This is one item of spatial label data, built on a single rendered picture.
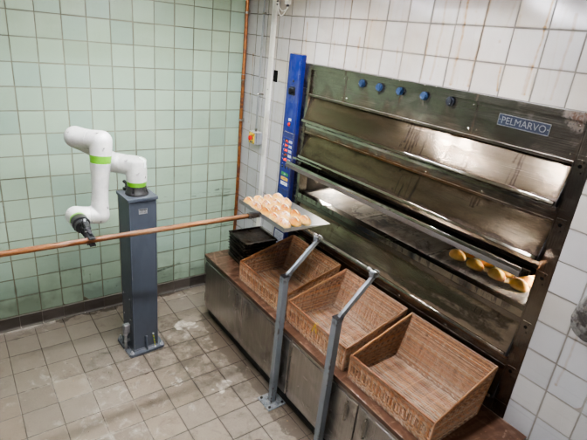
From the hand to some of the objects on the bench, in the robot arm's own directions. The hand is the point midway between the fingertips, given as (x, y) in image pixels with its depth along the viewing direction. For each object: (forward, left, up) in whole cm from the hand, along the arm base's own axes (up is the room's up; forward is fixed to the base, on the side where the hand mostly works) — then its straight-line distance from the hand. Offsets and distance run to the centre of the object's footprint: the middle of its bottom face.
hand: (91, 239), depth 237 cm
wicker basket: (+72, +124, -61) cm, 156 cm away
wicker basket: (+12, +128, -61) cm, 142 cm away
